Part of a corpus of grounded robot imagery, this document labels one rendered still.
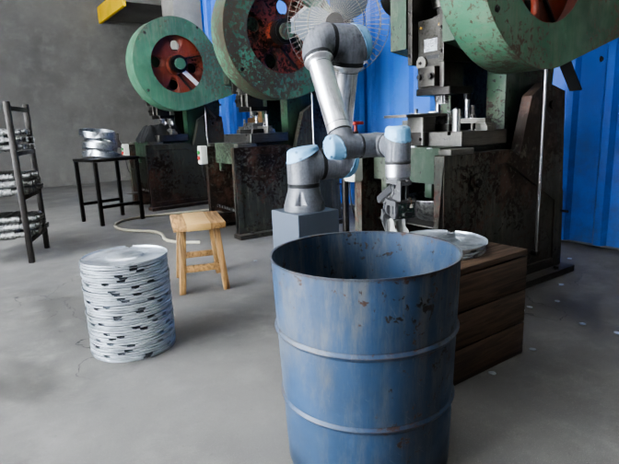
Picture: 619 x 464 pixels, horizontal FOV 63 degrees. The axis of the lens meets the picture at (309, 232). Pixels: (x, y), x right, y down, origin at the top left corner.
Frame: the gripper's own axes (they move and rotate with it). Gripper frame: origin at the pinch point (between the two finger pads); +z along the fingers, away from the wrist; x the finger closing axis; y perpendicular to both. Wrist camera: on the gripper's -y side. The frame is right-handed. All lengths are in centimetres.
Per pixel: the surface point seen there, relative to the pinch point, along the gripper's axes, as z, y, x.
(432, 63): -60, -60, 48
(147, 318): 25, -31, -76
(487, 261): 4.2, 18.7, 20.3
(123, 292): 14, -30, -83
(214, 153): -18, -248, -24
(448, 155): -23, -31, 38
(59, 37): -169, -683, -176
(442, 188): -10.9, -29.9, 35.3
